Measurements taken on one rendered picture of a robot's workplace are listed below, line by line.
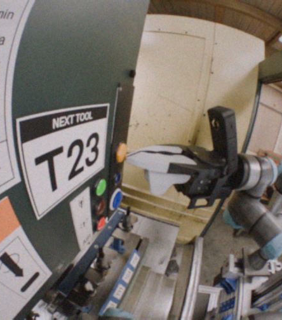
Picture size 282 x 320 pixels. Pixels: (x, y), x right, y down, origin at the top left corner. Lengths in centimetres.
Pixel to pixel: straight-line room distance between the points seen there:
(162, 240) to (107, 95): 113
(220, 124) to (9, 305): 32
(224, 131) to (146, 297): 98
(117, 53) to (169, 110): 75
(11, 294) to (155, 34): 107
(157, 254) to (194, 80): 115
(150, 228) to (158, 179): 103
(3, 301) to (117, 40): 25
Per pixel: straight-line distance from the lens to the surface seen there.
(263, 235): 37
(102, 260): 51
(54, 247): 16
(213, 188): 25
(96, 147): 15
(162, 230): 122
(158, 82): 91
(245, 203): 39
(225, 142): 24
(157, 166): 19
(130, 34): 19
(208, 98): 89
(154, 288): 108
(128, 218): 63
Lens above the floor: 173
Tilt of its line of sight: 24 degrees down
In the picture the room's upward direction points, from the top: 10 degrees clockwise
